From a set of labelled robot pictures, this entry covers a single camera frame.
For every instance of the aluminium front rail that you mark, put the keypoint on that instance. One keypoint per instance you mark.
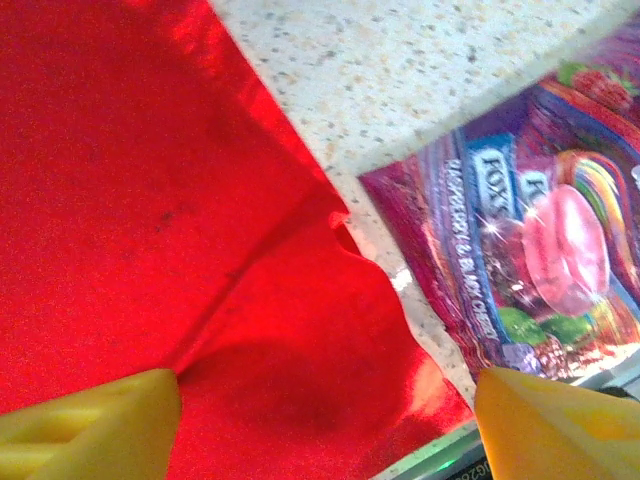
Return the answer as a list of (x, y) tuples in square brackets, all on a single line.
[(430, 455)]

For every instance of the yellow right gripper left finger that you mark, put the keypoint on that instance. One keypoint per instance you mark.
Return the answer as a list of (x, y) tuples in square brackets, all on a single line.
[(90, 430)]

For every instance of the red t-shirt with bear print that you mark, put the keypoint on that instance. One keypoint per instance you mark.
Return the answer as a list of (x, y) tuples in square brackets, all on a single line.
[(150, 200)]

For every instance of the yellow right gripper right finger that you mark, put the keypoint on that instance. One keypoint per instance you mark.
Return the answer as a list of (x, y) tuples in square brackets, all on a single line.
[(550, 435)]

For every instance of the purple candy bag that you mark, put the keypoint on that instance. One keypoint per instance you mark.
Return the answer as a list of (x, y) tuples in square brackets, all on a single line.
[(525, 240)]

